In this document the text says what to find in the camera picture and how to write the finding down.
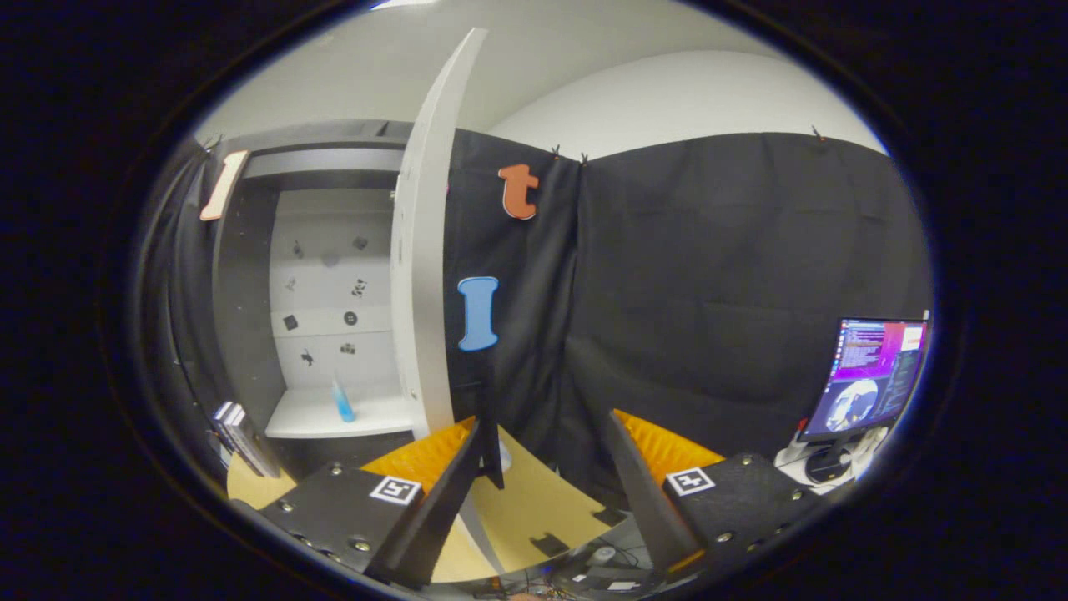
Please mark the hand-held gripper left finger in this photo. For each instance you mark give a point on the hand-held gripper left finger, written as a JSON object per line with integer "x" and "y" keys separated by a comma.
{"x": 442, "y": 509}

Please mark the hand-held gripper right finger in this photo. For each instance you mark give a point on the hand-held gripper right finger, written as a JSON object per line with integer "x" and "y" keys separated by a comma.
{"x": 642, "y": 501}

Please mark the blue and white tube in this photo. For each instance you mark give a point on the blue and white tube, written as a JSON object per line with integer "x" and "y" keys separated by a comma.
{"x": 344, "y": 407}

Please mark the pale blue rounded object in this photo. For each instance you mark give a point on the pale blue rounded object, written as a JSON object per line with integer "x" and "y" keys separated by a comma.
{"x": 506, "y": 457}

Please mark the white side desk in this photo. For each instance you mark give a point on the white side desk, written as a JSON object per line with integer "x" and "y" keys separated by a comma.
{"x": 793, "y": 459}

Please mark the grey book set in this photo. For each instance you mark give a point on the grey book set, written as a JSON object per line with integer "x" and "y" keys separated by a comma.
{"x": 246, "y": 442}

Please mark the black backdrop cloth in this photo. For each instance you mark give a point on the black backdrop cloth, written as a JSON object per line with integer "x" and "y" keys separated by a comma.
{"x": 667, "y": 292}

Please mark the computer monitor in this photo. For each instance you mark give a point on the computer monitor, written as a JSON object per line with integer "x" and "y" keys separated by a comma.
{"x": 868, "y": 367}

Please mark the dark grey cabinet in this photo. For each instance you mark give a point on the dark grey cabinet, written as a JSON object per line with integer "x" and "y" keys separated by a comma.
{"x": 250, "y": 317}

